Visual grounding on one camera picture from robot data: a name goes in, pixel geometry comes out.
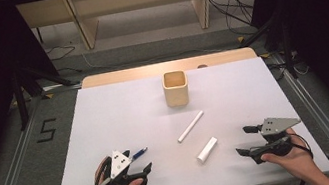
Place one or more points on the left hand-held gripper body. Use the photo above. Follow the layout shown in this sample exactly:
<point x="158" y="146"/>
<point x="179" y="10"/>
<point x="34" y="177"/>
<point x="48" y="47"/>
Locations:
<point x="118" y="164"/>

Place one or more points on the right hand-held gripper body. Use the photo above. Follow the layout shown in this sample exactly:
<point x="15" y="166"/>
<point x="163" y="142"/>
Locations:
<point x="276" y="125"/>

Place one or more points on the blue pen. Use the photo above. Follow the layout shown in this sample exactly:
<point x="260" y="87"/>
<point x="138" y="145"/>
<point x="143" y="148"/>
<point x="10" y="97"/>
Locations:
<point x="139" y="153"/>

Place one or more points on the thin white pen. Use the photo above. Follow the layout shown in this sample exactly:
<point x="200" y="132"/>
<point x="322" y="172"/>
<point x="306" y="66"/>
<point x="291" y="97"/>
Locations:
<point x="191" y="126"/>

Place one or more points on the beige square pen cup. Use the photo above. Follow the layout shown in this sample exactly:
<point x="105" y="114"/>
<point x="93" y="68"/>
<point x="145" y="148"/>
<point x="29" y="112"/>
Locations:
<point x="177" y="95"/>

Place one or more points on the person's right hand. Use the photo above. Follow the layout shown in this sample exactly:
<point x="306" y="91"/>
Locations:
<point x="295" y="160"/>

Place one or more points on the white table board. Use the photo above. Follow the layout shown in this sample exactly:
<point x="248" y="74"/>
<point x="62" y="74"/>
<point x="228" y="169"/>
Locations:
<point x="144" y="123"/>

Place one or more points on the black metal stand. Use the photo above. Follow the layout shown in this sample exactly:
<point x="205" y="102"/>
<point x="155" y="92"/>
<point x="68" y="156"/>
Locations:
<point x="286" y="45"/>

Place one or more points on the black tripod stand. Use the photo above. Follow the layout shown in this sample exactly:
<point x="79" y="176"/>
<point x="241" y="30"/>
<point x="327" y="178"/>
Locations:
<point x="21" y="96"/>

